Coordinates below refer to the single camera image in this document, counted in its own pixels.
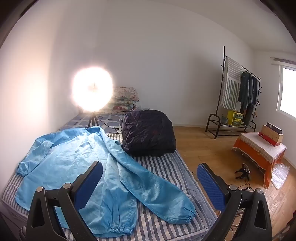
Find green striped towel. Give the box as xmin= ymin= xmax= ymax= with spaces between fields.
xmin=219 ymin=56 xmax=242 ymax=111

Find dark navy puffer jacket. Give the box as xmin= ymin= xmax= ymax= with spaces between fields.
xmin=121 ymin=110 xmax=176 ymax=157

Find white lace table cover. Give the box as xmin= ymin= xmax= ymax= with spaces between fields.
xmin=238 ymin=133 xmax=287 ymax=163

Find small table with orange cloth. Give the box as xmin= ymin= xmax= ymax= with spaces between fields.
xmin=232 ymin=133 xmax=287 ymax=189

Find bright ring light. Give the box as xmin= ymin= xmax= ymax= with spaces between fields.
xmin=71 ymin=67 xmax=114 ymax=113

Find red box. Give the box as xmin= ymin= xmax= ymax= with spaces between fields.
xmin=258 ymin=132 xmax=281 ymax=147

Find tan cardboard box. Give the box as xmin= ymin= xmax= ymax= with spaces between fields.
xmin=261 ymin=125 xmax=284 ymax=143

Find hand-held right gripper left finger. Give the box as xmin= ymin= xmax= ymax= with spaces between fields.
xmin=25 ymin=161 xmax=103 ymax=241

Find black metal clothes rack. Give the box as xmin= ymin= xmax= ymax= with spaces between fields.
xmin=205 ymin=46 xmax=263 ymax=139

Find light blue work coat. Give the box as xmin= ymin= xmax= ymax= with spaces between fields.
xmin=15 ymin=126 xmax=197 ymax=235

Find yellow crate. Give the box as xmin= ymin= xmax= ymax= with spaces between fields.
xmin=227 ymin=110 xmax=244 ymax=127

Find window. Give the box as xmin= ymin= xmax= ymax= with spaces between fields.
xmin=276 ymin=65 xmax=296 ymax=119

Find dark hanging garment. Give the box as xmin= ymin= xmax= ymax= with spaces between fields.
xmin=252 ymin=76 xmax=260 ymax=109

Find floral folded quilt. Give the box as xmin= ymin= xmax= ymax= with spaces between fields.
xmin=105 ymin=101 xmax=137 ymax=114
xmin=112 ymin=86 xmax=140 ymax=103

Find blue patterned blanket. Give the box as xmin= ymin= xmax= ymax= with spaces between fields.
xmin=66 ymin=107 xmax=151 ymax=134

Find striped bed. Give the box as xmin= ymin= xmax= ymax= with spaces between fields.
xmin=1 ymin=108 xmax=219 ymax=241

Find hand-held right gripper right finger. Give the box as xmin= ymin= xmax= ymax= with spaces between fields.
xmin=197 ymin=163 xmax=272 ymax=241

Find clear plastic bag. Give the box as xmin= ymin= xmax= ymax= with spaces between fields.
xmin=270 ymin=163 xmax=290 ymax=190

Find dark green hanging jacket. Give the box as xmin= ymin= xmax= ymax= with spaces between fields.
xmin=238 ymin=70 xmax=253 ymax=126

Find dark flat box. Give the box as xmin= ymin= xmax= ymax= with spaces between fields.
xmin=266 ymin=122 xmax=283 ymax=135

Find black device on floor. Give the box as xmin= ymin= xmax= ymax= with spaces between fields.
xmin=235 ymin=163 xmax=251 ymax=181

